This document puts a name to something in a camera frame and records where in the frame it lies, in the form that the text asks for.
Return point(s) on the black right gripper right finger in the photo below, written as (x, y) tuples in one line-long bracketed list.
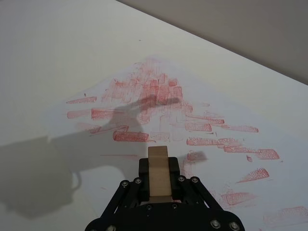
[(173, 178)]

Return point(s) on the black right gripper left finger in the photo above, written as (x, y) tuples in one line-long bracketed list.
[(144, 178)]

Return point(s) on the tan wooden stamp block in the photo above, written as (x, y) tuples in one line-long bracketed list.
[(158, 173)]

